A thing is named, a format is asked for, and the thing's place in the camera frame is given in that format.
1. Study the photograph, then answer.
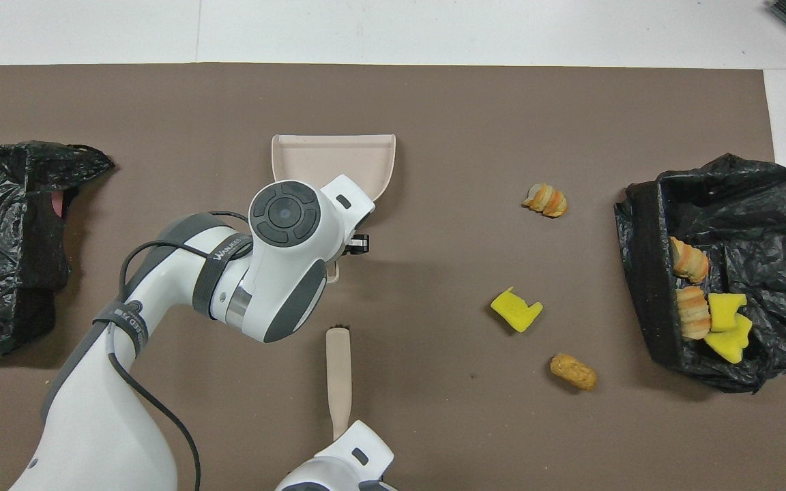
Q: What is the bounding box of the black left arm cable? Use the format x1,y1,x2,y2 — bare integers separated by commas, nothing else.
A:
106,210,252,491

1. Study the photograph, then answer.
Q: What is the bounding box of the beige brush handle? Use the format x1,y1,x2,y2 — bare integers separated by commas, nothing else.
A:
325,325,353,441

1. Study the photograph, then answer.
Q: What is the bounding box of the beige plastic dustpan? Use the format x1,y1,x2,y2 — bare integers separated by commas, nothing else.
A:
271,134,397,282

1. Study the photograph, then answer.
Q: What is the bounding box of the orange striped pastry piece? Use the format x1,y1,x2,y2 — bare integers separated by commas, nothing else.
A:
522,182,568,219
669,236,710,284

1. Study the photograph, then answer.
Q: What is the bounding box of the pale ridged pastry piece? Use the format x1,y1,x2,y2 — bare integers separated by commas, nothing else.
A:
676,286,713,340

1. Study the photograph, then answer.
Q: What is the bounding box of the brown table mat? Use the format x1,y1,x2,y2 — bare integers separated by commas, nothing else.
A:
0,63,786,491

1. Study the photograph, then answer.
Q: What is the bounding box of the yellow sponge piece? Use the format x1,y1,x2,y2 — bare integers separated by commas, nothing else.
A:
708,293,748,333
489,286,544,334
703,313,754,364

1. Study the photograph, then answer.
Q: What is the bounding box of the golden fried nugget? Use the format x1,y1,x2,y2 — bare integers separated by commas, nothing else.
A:
549,353,598,392

